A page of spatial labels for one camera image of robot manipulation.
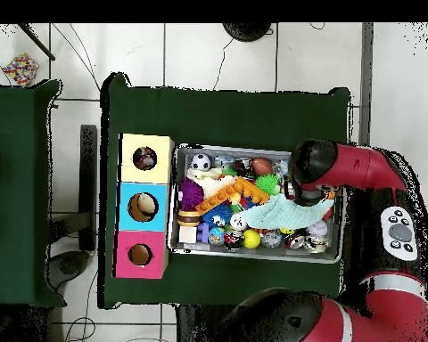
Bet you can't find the black rod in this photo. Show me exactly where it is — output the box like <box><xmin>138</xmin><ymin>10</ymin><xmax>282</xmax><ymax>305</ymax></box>
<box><xmin>17</xmin><ymin>22</ymin><xmax>56</xmax><ymax>61</ymax></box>

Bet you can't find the silver mesh bin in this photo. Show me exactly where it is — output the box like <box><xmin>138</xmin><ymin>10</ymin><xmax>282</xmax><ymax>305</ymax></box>
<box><xmin>167</xmin><ymin>142</ymin><xmax>345</xmax><ymax>265</ymax></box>

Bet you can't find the small brown football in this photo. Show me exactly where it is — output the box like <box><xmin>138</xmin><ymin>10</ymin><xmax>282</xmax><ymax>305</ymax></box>
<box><xmin>251</xmin><ymin>157</ymin><xmax>274</xmax><ymax>176</ymax></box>

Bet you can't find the purple spiky toy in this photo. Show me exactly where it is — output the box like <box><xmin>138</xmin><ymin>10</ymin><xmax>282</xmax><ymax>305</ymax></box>
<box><xmin>178</xmin><ymin>177</ymin><xmax>205</xmax><ymax>211</ymax></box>

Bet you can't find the mint green cloth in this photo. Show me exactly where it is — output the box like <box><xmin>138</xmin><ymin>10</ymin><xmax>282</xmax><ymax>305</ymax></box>
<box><xmin>240</xmin><ymin>193</ymin><xmax>335</xmax><ymax>231</ymax></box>

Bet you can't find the small soccer ball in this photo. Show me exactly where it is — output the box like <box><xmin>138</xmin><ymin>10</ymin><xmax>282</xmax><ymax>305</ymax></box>
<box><xmin>189</xmin><ymin>152</ymin><xmax>212</xmax><ymax>171</ymax></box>

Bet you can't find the colourful patterned cloth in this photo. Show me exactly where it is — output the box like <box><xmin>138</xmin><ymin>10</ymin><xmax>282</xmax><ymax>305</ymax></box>
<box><xmin>133</xmin><ymin>146</ymin><xmax>158</xmax><ymax>171</ymax></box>
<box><xmin>2</xmin><ymin>52</ymin><xmax>40</xmax><ymax>87</ymax></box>

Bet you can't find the yellow ball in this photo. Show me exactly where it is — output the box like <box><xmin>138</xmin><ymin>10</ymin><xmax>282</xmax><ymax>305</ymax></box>
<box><xmin>242</xmin><ymin>228</ymin><xmax>262</xmax><ymax>249</ymax></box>

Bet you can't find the green spiky ball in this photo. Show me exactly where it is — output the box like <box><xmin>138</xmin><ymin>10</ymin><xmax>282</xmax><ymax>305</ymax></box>
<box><xmin>255</xmin><ymin>173</ymin><xmax>282</xmax><ymax>195</ymax></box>

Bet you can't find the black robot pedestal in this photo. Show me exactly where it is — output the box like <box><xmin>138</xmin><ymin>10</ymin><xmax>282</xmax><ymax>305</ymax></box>
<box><xmin>176</xmin><ymin>304</ymin><xmax>222</xmax><ymax>342</ymax></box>

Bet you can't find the cream yellow cloth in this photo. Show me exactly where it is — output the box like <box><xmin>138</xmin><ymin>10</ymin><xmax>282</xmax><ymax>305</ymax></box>
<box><xmin>185</xmin><ymin>167</ymin><xmax>236</xmax><ymax>199</ymax></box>

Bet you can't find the black round object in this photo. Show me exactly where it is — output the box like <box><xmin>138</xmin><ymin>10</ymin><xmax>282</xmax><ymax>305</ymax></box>
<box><xmin>221</xmin><ymin>22</ymin><xmax>274</xmax><ymax>43</ymax></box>

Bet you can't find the toy burger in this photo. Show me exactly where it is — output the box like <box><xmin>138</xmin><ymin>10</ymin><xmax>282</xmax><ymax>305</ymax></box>
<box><xmin>176</xmin><ymin>209</ymin><xmax>202</xmax><ymax>227</ymax></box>

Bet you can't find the wooden box with three holes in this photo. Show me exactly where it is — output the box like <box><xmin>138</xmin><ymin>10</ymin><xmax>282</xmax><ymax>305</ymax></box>
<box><xmin>111</xmin><ymin>133</ymin><xmax>176</xmax><ymax>280</ymax></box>

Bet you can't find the grey rounded object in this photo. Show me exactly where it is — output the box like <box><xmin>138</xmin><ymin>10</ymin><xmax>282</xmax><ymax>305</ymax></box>
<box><xmin>44</xmin><ymin>249</ymin><xmax>91</xmax><ymax>290</ymax></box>

